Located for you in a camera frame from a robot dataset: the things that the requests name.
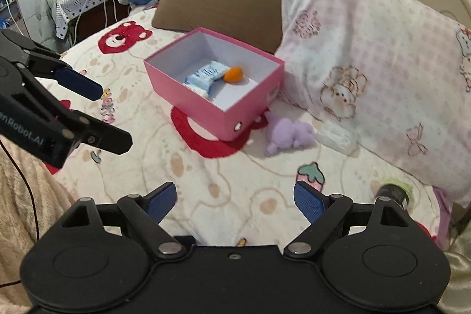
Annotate black cable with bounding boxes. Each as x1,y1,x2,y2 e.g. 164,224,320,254
0,137,41,289

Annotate pink cardboard box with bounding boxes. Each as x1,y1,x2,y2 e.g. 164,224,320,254
143,26,286,142

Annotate purple plush toy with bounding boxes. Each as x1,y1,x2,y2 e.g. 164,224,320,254
264,112,316,157

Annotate blue tissue packet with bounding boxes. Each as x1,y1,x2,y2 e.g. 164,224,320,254
183,60,229,99

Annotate grey jacket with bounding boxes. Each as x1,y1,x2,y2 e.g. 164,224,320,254
34,0,70,42

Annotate beige fuzzy blanket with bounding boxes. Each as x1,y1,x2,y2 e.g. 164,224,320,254
0,143,79,314

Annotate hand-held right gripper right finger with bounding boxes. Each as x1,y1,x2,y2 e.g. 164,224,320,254
283,180,411,259

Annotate pink checkered pillow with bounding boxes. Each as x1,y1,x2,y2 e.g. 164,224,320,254
274,0,471,208

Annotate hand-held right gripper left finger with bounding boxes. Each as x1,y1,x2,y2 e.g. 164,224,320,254
61,182,188,260

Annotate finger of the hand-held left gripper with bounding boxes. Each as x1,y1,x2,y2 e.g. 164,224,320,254
0,29,103,101
44,111,133,169

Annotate side table with patterned cloth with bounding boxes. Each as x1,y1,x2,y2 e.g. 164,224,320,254
55,0,133,39

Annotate orange makeup sponge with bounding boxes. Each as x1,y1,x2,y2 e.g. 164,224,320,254
223,66,244,84

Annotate green yarn ball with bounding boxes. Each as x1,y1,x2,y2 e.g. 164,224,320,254
373,180,414,213

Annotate clear plastic case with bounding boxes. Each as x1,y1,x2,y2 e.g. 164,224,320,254
316,121,358,155

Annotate beige satin cloth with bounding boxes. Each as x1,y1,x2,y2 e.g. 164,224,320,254
438,226,471,314

